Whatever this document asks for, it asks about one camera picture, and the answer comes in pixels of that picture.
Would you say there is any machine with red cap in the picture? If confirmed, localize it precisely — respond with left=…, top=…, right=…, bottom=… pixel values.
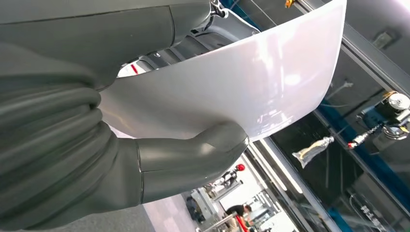
left=203, top=163, right=246, bottom=201

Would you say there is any person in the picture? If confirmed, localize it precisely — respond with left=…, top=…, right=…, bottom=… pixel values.
left=224, top=204, right=254, bottom=232

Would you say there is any silver foil pouch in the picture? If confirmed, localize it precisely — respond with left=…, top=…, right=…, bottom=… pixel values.
left=292, top=135, right=336, bottom=169

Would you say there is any overhead hoist unit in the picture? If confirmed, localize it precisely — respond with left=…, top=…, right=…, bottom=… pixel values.
left=347, top=91, right=410, bottom=150

